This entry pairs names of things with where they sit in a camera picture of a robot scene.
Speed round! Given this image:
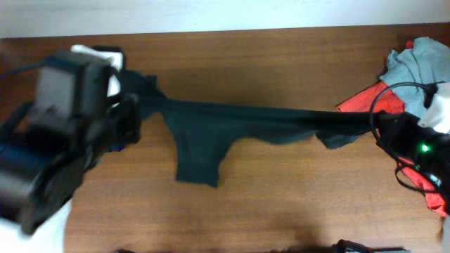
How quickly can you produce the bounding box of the dark green black t-shirt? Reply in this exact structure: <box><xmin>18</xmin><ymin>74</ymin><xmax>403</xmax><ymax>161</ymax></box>
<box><xmin>122</xmin><ymin>70</ymin><xmax>384</xmax><ymax>189</ymax></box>

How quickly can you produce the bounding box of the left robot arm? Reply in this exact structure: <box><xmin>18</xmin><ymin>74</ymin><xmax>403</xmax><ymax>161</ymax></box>
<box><xmin>1</xmin><ymin>47</ymin><xmax>141</xmax><ymax>252</ymax></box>

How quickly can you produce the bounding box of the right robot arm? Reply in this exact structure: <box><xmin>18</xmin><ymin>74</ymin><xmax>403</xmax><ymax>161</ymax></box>
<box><xmin>369</xmin><ymin>112</ymin><xmax>449</xmax><ymax>214</ymax></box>

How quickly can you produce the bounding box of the folded navy blue garment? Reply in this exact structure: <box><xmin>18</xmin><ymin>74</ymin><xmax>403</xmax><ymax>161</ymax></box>
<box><xmin>85</xmin><ymin>70</ymin><xmax>166</xmax><ymax>170</ymax></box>

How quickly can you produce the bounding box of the red orange garment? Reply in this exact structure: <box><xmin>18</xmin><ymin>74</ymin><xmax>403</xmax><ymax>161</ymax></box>
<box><xmin>336</xmin><ymin>37</ymin><xmax>448</xmax><ymax>218</ymax></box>

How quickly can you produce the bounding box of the light grey blue garment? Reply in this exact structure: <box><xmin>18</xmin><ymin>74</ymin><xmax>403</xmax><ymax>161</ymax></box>
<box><xmin>380</xmin><ymin>37</ymin><xmax>449</xmax><ymax>117</ymax></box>

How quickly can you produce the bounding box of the right black cable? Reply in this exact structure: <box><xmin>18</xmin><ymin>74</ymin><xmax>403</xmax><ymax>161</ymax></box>
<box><xmin>368</xmin><ymin>82</ymin><xmax>444</xmax><ymax>194</ymax></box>

